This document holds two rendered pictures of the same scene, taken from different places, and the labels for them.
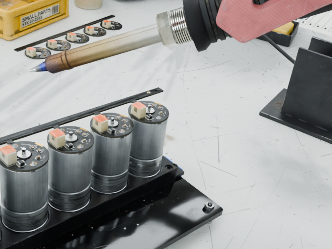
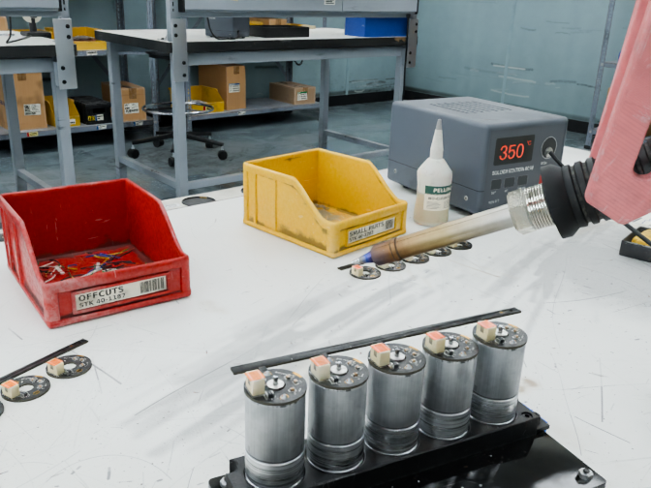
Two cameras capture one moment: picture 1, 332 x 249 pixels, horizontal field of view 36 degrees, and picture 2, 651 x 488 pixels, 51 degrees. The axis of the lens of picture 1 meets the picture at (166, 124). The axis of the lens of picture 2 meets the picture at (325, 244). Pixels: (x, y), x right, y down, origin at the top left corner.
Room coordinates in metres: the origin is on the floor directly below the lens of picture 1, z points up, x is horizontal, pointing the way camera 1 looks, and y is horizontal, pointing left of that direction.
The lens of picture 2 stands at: (-0.02, -0.01, 0.96)
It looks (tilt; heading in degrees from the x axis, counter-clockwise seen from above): 21 degrees down; 20
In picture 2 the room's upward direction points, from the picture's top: 2 degrees clockwise
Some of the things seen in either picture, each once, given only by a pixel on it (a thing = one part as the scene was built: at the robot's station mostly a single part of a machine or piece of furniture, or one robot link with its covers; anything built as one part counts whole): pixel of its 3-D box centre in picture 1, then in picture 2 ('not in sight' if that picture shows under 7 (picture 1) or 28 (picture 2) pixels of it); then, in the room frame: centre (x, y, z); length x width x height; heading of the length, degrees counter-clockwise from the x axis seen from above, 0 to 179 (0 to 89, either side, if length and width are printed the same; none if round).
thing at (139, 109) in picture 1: (139, 109); (487, 330); (0.26, 0.02, 0.82); 0.01 x 0.01 x 0.01; 47
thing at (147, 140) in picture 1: (144, 144); (493, 379); (0.27, 0.01, 0.79); 0.02 x 0.02 x 0.05
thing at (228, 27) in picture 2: not in sight; (227, 25); (2.66, 1.47, 0.80); 0.15 x 0.12 x 0.10; 81
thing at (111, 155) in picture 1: (108, 158); (445, 392); (0.25, 0.03, 0.79); 0.02 x 0.02 x 0.05
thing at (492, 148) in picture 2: not in sight; (472, 153); (0.71, 0.10, 0.80); 0.15 x 0.12 x 0.10; 53
